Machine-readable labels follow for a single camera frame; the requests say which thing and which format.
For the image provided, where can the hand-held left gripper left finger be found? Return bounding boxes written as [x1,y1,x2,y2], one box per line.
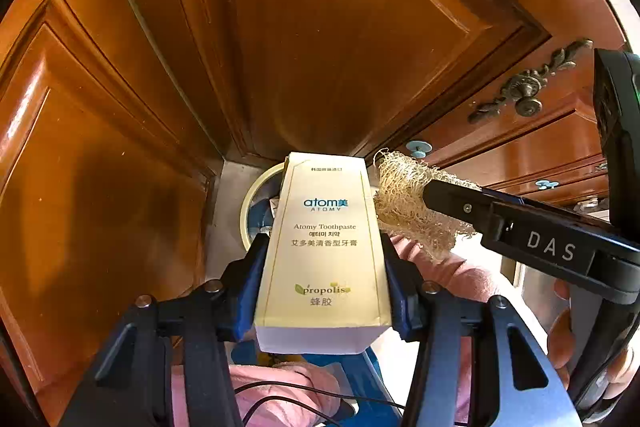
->
[60,234,272,427]

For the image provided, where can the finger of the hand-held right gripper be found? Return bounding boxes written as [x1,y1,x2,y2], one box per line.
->
[482,189,616,228]
[422,179,501,240]

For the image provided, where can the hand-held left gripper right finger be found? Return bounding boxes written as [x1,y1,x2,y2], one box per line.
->
[381,232,581,427]

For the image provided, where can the dried loofah sponge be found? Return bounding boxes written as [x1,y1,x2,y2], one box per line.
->
[372,149,478,264]

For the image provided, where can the pale yellow cardboard box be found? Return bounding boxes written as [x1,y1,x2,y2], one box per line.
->
[253,151,393,354]

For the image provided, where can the round trash bin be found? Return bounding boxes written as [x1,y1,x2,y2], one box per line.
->
[239,164,286,253]

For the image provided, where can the person's right hand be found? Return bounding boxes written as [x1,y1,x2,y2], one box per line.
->
[547,279,575,390]

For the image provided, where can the plain wooden drawer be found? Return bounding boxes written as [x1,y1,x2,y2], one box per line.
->
[480,157,611,208]

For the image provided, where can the pink fleece trousers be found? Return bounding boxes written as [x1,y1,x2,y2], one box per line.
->
[170,234,548,427]

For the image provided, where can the rectangular panel wooden cabinet door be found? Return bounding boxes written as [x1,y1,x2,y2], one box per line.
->
[0,0,226,408]

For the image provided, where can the wooden drawer with ornate handle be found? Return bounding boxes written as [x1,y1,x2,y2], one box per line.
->
[400,42,608,168]

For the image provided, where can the thin black cable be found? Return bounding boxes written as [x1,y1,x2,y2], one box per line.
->
[234,381,407,425]

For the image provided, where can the ornate metal handle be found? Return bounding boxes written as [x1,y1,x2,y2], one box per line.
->
[467,38,594,124]

